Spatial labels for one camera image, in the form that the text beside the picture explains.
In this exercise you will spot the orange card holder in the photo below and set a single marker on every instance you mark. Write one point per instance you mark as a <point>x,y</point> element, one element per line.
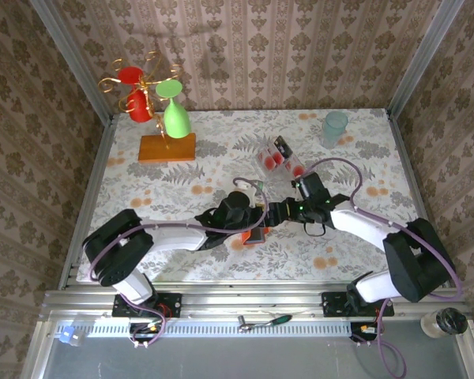
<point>245,240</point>

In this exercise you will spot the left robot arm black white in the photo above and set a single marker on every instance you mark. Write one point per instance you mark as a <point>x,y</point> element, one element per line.
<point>174,237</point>

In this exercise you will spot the black credit card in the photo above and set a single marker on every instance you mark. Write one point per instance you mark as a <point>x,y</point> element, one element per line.
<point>283,145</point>

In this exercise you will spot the floral tablecloth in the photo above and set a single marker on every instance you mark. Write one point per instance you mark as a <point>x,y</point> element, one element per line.
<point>284,264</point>

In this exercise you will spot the translucent blue cup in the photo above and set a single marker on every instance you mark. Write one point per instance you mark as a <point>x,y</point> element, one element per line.
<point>333,130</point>

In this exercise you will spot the green wine glass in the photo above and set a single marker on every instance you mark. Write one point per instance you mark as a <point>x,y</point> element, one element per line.
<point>177,122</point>

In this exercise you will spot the red wine glass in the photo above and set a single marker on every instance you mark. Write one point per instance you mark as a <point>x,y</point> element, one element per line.
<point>138,106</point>

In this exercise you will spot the glass jar black lid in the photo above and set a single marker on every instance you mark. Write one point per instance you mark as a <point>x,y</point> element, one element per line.
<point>452,320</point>

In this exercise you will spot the blue and white plug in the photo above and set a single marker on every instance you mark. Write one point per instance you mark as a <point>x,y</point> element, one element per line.
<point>66,335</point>

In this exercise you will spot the aluminium front rail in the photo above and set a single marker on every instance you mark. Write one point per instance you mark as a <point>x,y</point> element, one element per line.
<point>253,294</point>

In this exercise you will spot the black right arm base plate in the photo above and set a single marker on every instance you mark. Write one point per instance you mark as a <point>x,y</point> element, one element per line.
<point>332,302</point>

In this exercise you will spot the aluminium side rail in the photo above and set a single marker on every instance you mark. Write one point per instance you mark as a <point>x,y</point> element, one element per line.
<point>412,173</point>
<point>96,173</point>

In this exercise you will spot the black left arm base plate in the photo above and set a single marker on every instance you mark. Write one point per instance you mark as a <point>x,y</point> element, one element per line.
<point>174,302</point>

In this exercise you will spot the aluminium frame post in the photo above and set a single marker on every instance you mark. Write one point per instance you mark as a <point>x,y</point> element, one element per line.
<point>422,59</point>
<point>73,59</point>

